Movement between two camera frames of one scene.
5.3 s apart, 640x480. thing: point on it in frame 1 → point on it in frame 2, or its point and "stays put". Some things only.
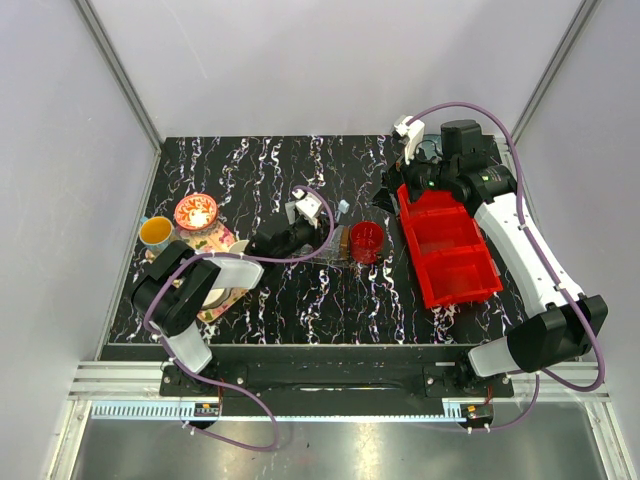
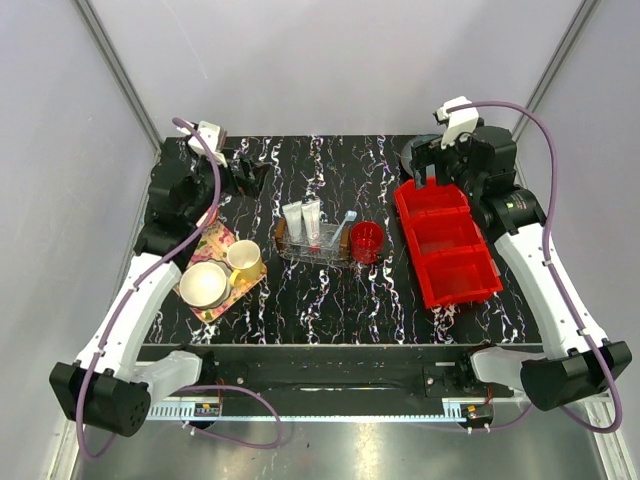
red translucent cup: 366,241 stays put
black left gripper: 322,232 → 239,183
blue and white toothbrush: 343,207 → 349,216
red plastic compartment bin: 455,261 stays put
